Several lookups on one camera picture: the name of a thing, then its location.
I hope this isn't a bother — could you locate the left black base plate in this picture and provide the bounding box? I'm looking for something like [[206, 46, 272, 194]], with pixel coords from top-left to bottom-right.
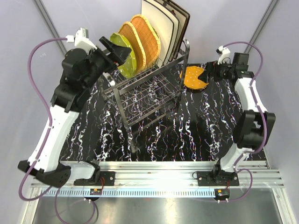
[[73, 171, 116, 187]]

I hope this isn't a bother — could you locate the stainless steel dish rack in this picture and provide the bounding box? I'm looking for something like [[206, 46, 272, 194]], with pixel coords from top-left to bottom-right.
[[99, 38, 190, 153]]

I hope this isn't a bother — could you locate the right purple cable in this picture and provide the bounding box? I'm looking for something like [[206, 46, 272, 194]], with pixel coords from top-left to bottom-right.
[[193, 41, 268, 203]]

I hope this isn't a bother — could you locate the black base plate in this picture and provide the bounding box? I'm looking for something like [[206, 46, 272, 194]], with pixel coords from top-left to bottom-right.
[[196, 171, 240, 187], [73, 171, 116, 187]]

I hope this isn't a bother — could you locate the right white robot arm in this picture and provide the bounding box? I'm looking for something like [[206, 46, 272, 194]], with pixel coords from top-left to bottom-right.
[[196, 53, 276, 187]]

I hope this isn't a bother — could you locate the white middle square plate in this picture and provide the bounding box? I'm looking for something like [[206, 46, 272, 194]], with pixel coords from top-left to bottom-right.
[[153, 1, 179, 65]]

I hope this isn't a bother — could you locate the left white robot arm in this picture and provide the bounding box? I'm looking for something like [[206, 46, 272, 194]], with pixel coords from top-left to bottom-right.
[[18, 35, 132, 188]]

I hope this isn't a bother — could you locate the cream black-rimmed square plate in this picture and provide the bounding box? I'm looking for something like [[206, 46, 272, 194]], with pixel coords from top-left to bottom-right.
[[141, 0, 177, 67]]

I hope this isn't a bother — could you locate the green polka dot plate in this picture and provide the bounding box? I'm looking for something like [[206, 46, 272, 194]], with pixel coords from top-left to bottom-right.
[[110, 33, 137, 79]]

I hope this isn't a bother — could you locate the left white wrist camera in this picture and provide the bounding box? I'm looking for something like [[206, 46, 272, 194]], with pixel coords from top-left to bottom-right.
[[65, 27, 98, 54]]

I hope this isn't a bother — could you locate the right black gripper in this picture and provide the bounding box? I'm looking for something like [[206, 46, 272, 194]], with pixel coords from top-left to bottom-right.
[[197, 58, 234, 84]]

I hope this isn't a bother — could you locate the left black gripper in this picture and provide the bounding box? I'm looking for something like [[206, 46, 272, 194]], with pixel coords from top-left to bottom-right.
[[83, 36, 131, 89]]

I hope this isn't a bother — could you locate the aluminium mounting rail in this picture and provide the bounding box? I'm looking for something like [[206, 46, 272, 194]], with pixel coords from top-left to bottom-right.
[[29, 161, 285, 199]]

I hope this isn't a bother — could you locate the woven wicker tray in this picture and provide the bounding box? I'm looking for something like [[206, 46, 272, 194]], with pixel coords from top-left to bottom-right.
[[118, 21, 146, 74], [130, 14, 161, 69]]

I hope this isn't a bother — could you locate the orange polka dot plate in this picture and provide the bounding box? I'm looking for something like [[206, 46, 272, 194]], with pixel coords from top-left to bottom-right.
[[184, 66, 209, 90]]

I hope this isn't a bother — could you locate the dark brown square plate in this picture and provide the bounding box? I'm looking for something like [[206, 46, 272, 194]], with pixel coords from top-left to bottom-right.
[[166, 0, 190, 59]]

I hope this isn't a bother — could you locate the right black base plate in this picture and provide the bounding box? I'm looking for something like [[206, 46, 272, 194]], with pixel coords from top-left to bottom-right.
[[196, 171, 240, 187]]

